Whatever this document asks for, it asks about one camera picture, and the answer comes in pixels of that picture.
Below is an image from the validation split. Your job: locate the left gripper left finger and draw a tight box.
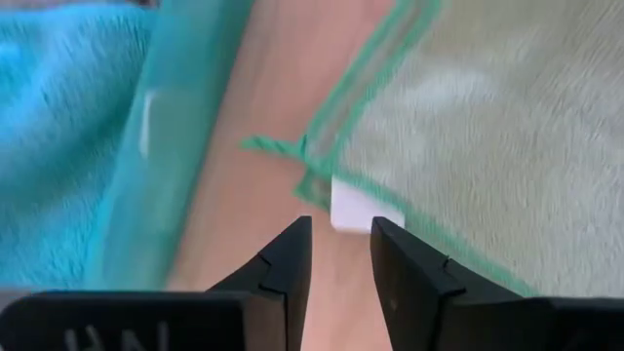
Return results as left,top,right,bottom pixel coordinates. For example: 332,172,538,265
0,215,313,351

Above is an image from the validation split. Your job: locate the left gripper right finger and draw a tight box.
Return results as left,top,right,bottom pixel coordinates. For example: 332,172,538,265
370,216,624,351

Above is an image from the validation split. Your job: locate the light green microfiber towel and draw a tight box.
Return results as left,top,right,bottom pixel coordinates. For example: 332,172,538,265
240,0,624,299

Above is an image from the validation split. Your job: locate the teal mesh basket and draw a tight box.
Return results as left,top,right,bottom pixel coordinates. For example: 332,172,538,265
85,0,257,293

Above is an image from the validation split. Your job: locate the teal microfiber towel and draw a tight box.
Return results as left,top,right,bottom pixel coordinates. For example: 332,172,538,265
0,4,160,290

